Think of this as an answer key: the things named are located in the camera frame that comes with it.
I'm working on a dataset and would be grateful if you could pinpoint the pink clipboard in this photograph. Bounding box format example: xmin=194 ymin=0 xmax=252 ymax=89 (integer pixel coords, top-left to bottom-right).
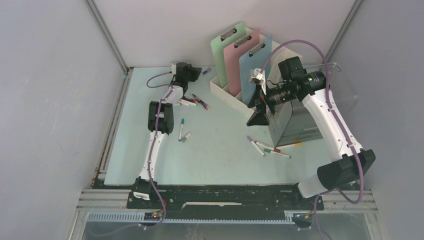
xmin=223 ymin=28 xmax=261 ymax=97

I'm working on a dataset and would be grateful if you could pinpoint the green clipboard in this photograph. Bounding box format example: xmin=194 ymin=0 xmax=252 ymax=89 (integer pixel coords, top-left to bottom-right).
xmin=210 ymin=21 xmax=247 ymax=89

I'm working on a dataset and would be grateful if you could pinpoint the dark red gel pen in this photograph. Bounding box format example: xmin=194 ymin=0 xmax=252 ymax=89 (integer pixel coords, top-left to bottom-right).
xmin=181 ymin=96 xmax=197 ymax=105

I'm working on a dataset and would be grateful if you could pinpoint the short purple grey marker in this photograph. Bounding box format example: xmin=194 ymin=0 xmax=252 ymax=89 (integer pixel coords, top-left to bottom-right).
xmin=202 ymin=67 xmax=212 ymax=75

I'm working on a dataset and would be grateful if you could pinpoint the orange gel pen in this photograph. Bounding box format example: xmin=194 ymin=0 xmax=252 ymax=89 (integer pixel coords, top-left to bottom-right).
xmin=193 ymin=94 xmax=210 ymax=111

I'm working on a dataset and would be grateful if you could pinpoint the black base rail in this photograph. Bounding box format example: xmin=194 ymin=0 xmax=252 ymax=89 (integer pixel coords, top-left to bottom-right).
xmin=96 ymin=185 xmax=326 ymax=221

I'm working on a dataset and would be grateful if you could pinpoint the purple gel pen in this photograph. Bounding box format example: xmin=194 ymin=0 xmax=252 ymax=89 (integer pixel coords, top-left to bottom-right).
xmin=191 ymin=93 xmax=208 ymax=108

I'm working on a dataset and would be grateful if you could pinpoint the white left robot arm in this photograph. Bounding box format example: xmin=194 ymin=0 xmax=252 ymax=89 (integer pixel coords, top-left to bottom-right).
xmin=131 ymin=62 xmax=202 ymax=208

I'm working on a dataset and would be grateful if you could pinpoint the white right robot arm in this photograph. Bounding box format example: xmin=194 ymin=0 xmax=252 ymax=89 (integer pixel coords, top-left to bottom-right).
xmin=246 ymin=56 xmax=376 ymax=209

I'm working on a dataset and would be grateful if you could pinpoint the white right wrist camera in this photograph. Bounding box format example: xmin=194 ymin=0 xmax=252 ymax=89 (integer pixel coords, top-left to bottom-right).
xmin=249 ymin=68 xmax=267 ymax=95

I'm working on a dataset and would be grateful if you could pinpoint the clear grey drawer box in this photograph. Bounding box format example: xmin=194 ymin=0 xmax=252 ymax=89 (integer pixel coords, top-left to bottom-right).
xmin=267 ymin=62 xmax=358 ymax=146

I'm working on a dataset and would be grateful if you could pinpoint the purple cap marker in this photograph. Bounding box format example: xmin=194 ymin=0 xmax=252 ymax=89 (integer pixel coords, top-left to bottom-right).
xmin=246 ymin=135 xmax=266 ymax=157

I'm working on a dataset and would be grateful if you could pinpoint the white file organizer rack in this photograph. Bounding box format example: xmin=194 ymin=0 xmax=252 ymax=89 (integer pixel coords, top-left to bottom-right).
xmin=210 ymin=24 xmax=299 ymax=118

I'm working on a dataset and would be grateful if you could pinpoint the short white grey marker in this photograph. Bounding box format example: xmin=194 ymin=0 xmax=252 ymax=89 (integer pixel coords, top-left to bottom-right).
xmin=181 ymin=132 xmax=191 ymax=143

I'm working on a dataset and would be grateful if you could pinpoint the blue clipboard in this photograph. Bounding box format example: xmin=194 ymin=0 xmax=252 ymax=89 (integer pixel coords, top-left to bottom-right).
xmin=239 ymin=35 xmax=274 ymax=106

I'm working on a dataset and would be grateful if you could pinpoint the green cap marker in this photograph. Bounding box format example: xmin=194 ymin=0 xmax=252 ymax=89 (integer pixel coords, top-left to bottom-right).
xmin=264 ymin=148 xmax=291 ymax=159

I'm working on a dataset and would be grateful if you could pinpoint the teal cap marker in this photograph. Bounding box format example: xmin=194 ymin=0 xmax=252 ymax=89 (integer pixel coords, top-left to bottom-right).
xmin=178 ymin=118 xmax=185 ymax=142

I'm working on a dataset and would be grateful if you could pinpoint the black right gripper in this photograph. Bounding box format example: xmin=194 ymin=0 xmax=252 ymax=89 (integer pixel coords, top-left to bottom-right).
xmin=246 ymin=82 xmax=297 ymax=127

